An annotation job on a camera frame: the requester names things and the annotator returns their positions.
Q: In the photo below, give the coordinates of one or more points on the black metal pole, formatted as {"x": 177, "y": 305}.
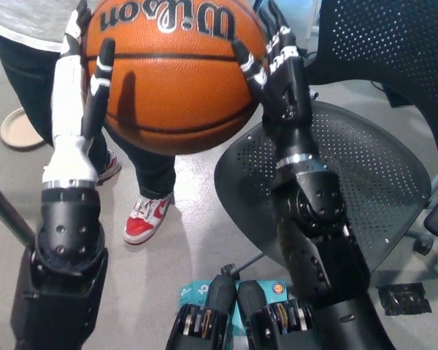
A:
{"x": 7, "y": 211}

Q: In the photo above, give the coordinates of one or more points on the person's right red white sneaker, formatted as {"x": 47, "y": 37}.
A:
{"x": 111, "y": 167}

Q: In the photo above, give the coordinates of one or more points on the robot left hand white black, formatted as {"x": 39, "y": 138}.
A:
{"x": 67, "y": 109}

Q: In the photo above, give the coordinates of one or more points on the white desk leg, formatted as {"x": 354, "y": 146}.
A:
{"x": 312, "y": 22}

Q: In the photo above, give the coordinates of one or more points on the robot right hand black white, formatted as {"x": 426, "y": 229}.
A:
{"x": 288, "y": 91}

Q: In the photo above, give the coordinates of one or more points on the beige paper plate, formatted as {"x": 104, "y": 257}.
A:
{"x": 18, "y": 131}

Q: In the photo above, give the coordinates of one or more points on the person in black trousers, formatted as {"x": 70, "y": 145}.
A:
{"x": 22, "y": 76}

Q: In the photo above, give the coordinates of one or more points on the black plastic wrapper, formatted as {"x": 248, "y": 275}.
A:
{"x": 403, "y": 299}

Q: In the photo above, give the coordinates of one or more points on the person's left red white sneaker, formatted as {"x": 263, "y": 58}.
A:
{"x": 146, "y": 218}

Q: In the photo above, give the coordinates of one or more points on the black device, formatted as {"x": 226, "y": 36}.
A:
{"x": 398, "y": 95}

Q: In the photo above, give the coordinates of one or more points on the teal tp-link box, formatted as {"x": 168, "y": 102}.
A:
{"x": 195, "y": 291}

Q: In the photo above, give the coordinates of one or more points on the orange Wilson basketball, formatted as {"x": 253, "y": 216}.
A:
{"x": 175, "y": 91}

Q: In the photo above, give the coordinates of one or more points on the person's red white sneaker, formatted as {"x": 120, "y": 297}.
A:
{"x": 146, "y": 218}
{"x": 111, "y": 167}

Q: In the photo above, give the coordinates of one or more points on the black perforated office chair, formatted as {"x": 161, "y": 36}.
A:
{"x": 379, "y": 182}

